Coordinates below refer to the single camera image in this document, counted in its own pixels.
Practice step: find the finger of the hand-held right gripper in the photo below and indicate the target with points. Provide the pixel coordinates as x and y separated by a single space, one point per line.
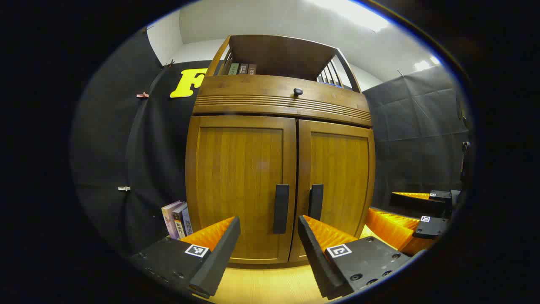
430 228
417 205

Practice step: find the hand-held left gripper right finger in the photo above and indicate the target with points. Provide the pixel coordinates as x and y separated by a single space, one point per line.
314 257

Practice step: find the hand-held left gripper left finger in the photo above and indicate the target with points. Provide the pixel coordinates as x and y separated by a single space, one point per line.
219 257

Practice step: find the wooden double-door shoe cabinet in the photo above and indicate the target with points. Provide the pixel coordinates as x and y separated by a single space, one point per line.
278 55

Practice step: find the blue purple book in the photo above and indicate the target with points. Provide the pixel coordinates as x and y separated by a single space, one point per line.
187 221

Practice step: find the dark book with yellow label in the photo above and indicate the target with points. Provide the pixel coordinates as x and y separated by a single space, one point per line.
179 221

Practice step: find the pink purple book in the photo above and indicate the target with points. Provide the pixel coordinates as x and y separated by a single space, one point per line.
168 217

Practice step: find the black backdrop cloth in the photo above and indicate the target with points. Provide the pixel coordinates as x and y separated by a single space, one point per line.
109 147
413 135

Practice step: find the small ceiling light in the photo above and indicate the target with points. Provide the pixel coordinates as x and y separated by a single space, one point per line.
424 64

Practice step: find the blue flat object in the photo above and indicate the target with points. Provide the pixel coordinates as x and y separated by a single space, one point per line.
331 84

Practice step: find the wooden drawer with black knob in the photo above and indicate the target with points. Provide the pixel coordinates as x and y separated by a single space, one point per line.
253 90

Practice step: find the red clip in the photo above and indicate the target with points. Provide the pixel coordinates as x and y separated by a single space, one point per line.
142 95

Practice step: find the dark grey book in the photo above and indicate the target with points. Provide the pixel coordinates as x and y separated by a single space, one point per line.
243 69

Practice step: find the brown book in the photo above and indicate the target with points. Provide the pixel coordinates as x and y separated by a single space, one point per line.
252 69

